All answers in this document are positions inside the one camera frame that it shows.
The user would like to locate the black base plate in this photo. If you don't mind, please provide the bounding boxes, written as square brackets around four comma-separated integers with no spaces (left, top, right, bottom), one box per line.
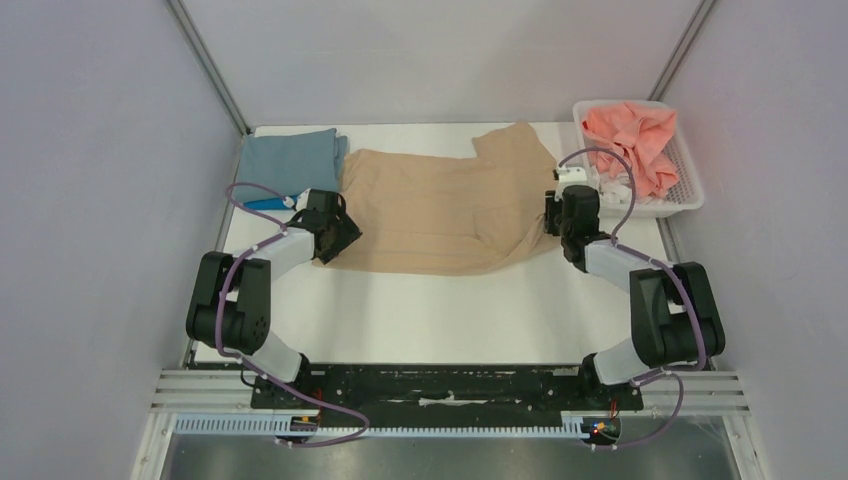
[250,363,644,429]

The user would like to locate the pink t shirt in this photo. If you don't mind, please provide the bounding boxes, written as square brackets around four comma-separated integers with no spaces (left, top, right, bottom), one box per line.
[581,102,679,199]

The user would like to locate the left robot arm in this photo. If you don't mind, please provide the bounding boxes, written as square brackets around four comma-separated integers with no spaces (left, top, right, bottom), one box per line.
[185,189,362,408]

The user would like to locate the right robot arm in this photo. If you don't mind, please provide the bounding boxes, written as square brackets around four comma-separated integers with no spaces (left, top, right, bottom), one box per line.
[543,185,726,408]

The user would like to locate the corner aluminium post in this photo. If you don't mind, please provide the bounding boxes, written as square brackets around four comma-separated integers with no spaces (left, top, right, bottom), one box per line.
[164,0,253,136]
[648,0,719,101]

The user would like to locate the left corner aluminium post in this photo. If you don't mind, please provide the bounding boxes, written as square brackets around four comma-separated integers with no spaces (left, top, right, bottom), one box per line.
[164,0,253,136]

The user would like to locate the right corner aluminium post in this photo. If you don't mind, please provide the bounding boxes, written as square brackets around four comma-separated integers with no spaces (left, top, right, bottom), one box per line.
[648,0,719,101]

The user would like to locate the bright blue folded t shirt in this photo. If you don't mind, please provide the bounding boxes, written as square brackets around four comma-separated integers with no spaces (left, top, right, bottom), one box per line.
[244,196,297,211]

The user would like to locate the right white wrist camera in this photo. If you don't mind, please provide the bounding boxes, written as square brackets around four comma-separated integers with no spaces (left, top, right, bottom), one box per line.
[554,165,588,188]

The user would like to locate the beige t shirt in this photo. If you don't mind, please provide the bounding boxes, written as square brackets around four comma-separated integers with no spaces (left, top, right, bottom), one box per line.
[328,123,557,276]

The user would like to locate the white cable duct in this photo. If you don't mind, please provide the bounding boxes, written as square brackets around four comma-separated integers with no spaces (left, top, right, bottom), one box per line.
[173,413,620,441]

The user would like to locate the white t shirt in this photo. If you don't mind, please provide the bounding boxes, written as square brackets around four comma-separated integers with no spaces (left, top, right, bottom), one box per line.
[590,166,659,208]

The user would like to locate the white plastic basket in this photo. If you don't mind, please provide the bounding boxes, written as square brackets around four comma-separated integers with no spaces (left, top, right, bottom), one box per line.
[572,100,704,218]

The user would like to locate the grey-blue folded t shirt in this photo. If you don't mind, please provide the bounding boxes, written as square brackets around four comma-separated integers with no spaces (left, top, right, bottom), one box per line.
[233,128,348,203]

